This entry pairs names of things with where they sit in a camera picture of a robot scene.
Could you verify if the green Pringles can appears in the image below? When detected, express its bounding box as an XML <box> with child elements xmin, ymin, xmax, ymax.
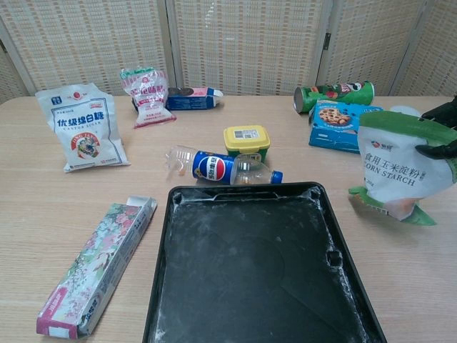
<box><xmin>293</xmin><ymin>81</ymin><xmax>376</xmax><ymax>114</ymax></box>

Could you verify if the woven folding screen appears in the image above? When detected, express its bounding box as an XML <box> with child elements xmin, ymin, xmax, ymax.
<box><xmin>0</xmin><ymin>0</ymin><xmax>457</xmax><ymax>105</ymax></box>

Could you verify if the pink white salt bag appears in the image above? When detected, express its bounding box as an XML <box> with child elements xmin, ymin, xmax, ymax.
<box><xmin>119</xmin><ymin>66</ymin><xmax>178</xmax><ymax>129</ymax></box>

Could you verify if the corn starch bag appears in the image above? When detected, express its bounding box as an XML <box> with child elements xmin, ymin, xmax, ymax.
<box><xmin>348</xmin><ymin>109</ymin><xmax>457</xmax><ymax>227</ymax></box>

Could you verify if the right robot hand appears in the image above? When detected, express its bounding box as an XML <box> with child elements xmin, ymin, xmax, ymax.
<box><xmin>415</xmin><ymin>94</ymin><xmax>457</xmax><ymax>160</ymax></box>

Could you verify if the floral cling wrap box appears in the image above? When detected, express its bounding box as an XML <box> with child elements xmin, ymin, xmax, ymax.
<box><xmin>36</xmin><ymin>195</ymin><xmax>158</xmax><ymax>339</ymax></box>

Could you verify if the white round table grommet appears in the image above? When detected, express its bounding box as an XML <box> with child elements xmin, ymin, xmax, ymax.
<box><xmin>388</xmin><ymin>104</ymin><xmax>422</xmax><ymax>118</ymax></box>

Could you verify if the crushed Pepsi plastic bottle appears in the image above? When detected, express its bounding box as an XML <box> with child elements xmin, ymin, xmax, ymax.
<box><xmin>164</xmin><ymin>144</ymin><xmax>284</xmax><ymax>186</ymax></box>

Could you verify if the black baking tray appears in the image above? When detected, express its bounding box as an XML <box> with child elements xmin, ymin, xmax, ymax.
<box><xmin>141</xmin><ymin>181</ymin><xmax>388</xmax><ymax>343</ymax></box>

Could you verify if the blue sandwich cookie box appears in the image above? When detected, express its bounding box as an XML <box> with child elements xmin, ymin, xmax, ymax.
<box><xmin>166</xmin><ymin>86</ymin><xmax>224</xmax><ymax>111</ymax></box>

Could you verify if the blue chocolate chip cookie box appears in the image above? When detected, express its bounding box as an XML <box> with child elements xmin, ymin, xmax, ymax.
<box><xmin>308</xmin><ymin>99</ymin><xmax>385</xmax><ymax>154</ymax></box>

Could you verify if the yellow lidded green container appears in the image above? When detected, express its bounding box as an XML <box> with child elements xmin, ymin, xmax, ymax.
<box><xmin>223</xmin><ymin>124</ymin><xmax>271</xmax><ymax>164</ymax></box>

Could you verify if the white castor sugar bag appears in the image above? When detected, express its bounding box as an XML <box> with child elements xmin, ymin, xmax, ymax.
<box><xmin>34</xmin><ymin>82</ymin><xmax>131</xmax><ymax>174</ymax></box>

